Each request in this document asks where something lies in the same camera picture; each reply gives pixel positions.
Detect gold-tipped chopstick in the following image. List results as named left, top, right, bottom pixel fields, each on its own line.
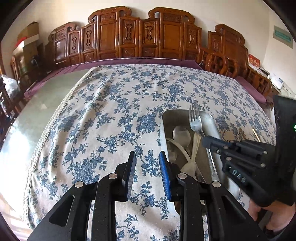
left=252, top=128, right=261, bottom=142

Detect carved wooden armchair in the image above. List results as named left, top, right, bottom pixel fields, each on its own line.
left=207, top=24, right=248, bottom=78

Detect wooden side table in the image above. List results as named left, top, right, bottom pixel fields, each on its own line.
left=244, top=65, right=281, bottom=97

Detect white electrical panel box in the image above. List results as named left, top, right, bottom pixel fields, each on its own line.
left=280, top=82, right=295, bottom=99

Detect blue floral white tablecloth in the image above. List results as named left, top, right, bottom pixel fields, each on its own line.
left=26, top=64, right=275, bottom=240

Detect white router device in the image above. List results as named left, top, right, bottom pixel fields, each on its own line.
left=269, top=73, right=284, bottom=90

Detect grey metal rectangular tray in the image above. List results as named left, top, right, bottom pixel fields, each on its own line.
left=161, top=109, right=241, bottom=217

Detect dark wooden chair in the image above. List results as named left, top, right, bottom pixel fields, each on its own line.
left=1, top=77, right=27, bottom=146

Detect purple sofa cushion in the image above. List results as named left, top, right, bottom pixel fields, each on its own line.
left=24, top=57, right=202, bottom=100

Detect white plastic rice spoon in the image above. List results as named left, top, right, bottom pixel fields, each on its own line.
left=166, top=138, right=197, bottom=181

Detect red greeting card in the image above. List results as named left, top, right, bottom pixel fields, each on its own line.
left=248, top=53, right=260, bottom=69

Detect green-labelled wall panel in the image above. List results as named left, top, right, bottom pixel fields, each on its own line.
left=273, top=26, right=293, bottom=49

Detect carved wooden long sofa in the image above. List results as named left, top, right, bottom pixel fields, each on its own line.
left=45, top=6, right=228, bottom=75

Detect person's right hand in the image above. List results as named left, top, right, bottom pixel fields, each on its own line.
left=247, top=199, right=296, bottom=235

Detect white plastic bag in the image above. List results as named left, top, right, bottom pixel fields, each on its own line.
left=1, top=74, right=21, bottom=99

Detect purple armchair cushion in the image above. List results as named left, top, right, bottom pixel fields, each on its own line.
left=235, top=76, right=266, bottom=104

